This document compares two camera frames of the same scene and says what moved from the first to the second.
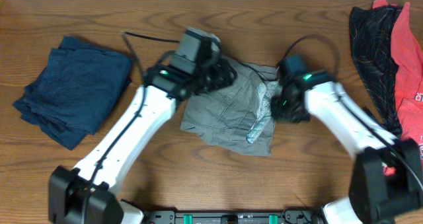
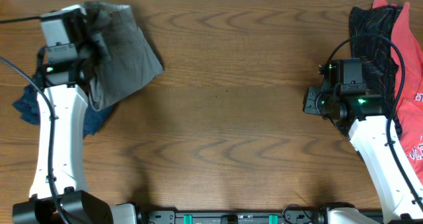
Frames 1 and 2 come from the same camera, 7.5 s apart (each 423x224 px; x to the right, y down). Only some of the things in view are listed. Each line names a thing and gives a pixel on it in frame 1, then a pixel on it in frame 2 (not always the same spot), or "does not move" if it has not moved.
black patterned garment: [371, 27] does not move
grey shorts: [236, 115] → [133, 59]
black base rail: [233, 217] does not move
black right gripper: [276, 112] → [309, 106]
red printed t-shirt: [408, 45] does not move
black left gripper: [222, 68] → [102, 55]
